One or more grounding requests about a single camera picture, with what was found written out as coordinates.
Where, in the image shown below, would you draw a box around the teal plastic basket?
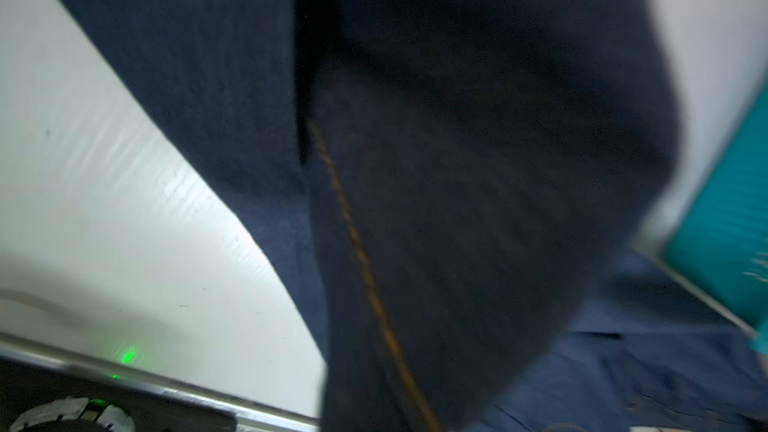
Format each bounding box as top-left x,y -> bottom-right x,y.
664,89 -> 767,355

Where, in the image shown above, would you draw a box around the dark blue denim trousers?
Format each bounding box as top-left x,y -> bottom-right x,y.
60,0 -> 767,431

